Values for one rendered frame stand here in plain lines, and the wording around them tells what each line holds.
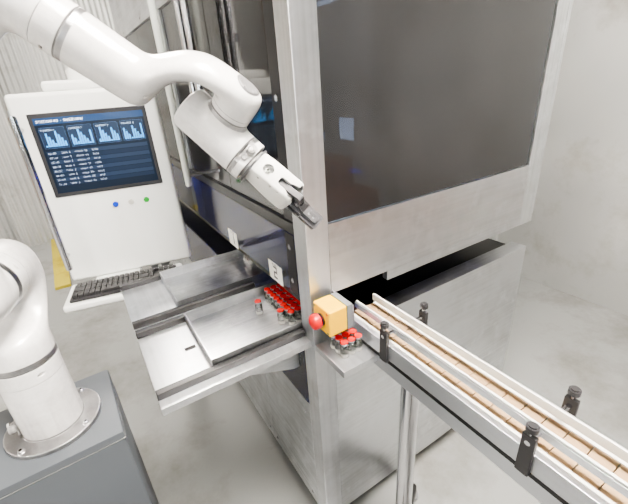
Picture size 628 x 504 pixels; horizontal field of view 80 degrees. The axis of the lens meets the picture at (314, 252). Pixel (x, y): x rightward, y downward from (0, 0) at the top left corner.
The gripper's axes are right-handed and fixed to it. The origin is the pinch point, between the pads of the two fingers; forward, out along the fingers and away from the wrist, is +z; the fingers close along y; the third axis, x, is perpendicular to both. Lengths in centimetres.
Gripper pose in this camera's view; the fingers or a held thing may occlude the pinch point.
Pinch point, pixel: (310, 217)
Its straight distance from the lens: 76.7
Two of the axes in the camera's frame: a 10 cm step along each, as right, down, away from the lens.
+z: 7.3, 6.5, 1.9
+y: -2.9, 0.4, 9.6
